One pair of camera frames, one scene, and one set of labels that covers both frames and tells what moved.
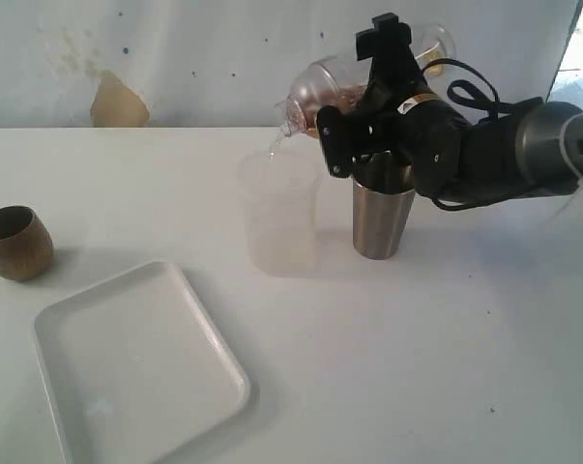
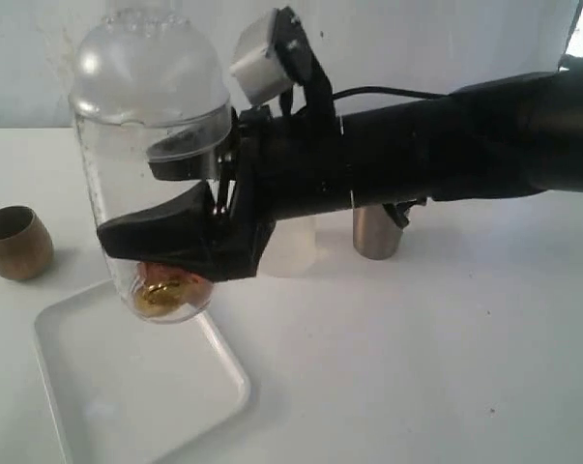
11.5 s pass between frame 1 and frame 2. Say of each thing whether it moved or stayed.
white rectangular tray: stayed
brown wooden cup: stayed
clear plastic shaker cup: moved
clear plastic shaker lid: moved
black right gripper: moved
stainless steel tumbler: stayed
